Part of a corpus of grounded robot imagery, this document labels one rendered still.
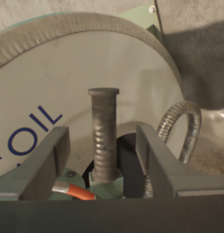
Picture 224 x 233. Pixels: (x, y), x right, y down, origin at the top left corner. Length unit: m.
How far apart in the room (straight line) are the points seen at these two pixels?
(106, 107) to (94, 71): 0.23
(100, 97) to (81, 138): 0.23
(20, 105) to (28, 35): 0.13
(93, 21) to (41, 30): 0.14
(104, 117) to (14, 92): 0.19
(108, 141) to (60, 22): 0.27
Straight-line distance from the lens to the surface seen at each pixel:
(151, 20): 1.06
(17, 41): 0.36
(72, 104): 0.40
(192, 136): 0.33
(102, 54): 0.46
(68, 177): 0.31
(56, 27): 0.40
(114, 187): 0.28
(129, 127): 0.55
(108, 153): 0.24
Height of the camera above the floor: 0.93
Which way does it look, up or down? 31 degrees down
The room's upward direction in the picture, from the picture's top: 135 degrees counter-clockwise
